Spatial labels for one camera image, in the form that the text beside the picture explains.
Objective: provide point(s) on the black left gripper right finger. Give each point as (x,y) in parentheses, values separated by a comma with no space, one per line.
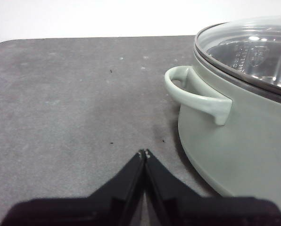
(201,209)

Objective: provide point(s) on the glass lid with green knob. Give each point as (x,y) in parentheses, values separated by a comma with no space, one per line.
(253,51)

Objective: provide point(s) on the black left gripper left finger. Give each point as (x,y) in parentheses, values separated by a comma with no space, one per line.
(102,207)

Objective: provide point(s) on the pale green electric steamer pot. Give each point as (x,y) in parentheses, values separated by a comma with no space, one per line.
(244,141)

